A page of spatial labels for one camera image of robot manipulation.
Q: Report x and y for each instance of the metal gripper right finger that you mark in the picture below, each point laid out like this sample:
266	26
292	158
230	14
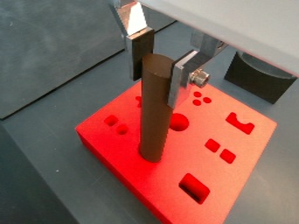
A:
188	67

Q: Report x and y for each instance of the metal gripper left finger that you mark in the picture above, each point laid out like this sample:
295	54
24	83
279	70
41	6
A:
138	34

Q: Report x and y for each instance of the dark brown oval peg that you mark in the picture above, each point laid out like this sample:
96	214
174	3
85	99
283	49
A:
155	111

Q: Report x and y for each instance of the black curved holder stand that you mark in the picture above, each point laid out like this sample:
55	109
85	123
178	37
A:
260	78

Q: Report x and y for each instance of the red shape-sorting block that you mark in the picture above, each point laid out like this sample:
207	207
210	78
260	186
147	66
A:
214	145

